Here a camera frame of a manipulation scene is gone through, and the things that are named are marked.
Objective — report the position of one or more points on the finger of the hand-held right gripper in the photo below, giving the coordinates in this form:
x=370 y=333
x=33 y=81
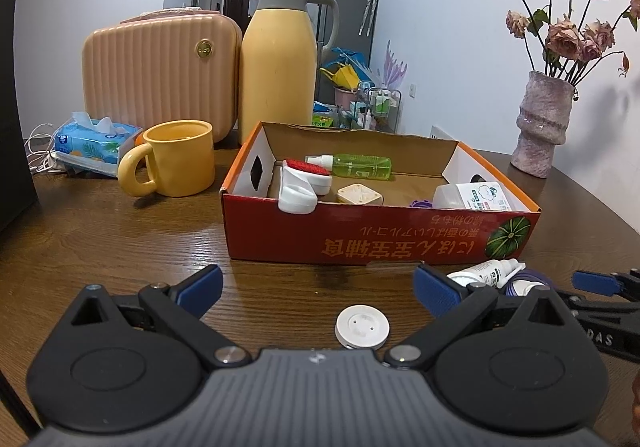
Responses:
x=595 y=282
x=600 y=306

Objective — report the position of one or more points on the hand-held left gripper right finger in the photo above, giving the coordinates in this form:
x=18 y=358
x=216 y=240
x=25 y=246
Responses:
x=437 y=291

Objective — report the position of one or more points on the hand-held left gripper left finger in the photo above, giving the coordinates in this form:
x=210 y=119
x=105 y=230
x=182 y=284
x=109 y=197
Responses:
x=200 y=289

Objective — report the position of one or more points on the small white dropper bottle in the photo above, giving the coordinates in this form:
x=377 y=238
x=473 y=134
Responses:
x=487 y=272

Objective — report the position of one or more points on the blue round jar lid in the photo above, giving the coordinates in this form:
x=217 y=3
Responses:
x=525 y=284

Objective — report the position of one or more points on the white round disc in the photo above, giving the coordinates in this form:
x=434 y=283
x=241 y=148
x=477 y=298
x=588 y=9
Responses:
x=362 y=327

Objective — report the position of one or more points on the blue-purple plastic piece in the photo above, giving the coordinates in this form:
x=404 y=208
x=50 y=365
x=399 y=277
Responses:
x=421 y=203

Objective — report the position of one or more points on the white plastic container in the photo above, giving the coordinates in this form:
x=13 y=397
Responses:
x=475 y=197

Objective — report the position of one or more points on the orange printed cardboard box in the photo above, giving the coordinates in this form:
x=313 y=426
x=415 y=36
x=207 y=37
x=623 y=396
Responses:
x=350 y=237

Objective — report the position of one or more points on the beige square plastic piece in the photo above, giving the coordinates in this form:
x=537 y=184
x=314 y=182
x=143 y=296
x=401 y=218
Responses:
x=360 y=194

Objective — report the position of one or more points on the red and white lint brush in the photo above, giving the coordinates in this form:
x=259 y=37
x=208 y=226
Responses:
x=300 y=192

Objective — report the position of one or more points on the green liquid bottle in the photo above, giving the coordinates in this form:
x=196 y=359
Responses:
x=360 y=166

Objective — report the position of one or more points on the yellow ceramic mug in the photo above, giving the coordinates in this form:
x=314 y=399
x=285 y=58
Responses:
x=180 y=162

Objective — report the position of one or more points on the small orange object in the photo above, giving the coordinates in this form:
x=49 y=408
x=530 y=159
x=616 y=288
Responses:
x=141 y=139

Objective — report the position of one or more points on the pink textured vase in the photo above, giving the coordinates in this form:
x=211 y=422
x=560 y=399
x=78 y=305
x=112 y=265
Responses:
x=542 y=127

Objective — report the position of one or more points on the blue tissue pack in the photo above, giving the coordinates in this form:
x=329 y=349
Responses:
x=90 y=142

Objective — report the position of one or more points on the green snack packets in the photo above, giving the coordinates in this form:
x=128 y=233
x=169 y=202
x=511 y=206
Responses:
x=322 y=117

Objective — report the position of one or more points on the pink bucket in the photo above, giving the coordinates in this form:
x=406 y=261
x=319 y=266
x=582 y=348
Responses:
x=345 y=99

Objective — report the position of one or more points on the pink ribbed suitcase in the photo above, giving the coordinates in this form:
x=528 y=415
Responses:
x=160 y=77

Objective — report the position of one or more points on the yellow thermos jug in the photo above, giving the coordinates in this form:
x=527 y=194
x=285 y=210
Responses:
x=275 y=77

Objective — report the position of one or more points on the black panel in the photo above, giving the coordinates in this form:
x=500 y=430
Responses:
x=15 y=127

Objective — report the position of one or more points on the bunch of dried roses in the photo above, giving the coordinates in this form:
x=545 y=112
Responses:
x=565 y=37

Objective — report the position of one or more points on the blue plastic item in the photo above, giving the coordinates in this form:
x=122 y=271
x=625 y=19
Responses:
x=350 y=58

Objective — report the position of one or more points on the grey refrigerator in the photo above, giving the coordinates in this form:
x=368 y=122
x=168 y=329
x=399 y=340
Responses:
x=350 y=22

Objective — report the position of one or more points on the dark brown door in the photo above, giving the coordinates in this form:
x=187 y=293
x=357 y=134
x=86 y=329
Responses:
x=240 y=2

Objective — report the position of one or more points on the folded umbrella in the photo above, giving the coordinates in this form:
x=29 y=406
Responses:
x=369 y=2

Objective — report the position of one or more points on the white wall panel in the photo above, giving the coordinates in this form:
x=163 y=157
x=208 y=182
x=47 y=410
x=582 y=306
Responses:
x=444 y=133

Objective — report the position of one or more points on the purple wall sticker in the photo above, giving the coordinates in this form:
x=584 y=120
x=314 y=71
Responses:
x=395 y=64

